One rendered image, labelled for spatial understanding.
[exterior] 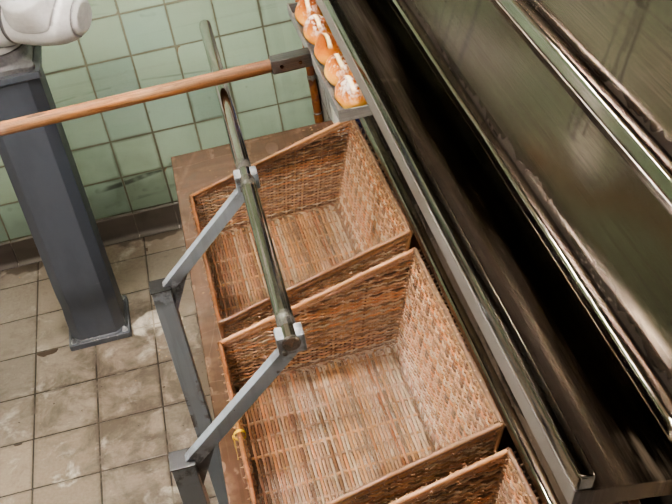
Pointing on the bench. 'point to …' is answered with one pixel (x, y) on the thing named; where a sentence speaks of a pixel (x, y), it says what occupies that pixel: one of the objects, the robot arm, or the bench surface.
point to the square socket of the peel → (292, 60)
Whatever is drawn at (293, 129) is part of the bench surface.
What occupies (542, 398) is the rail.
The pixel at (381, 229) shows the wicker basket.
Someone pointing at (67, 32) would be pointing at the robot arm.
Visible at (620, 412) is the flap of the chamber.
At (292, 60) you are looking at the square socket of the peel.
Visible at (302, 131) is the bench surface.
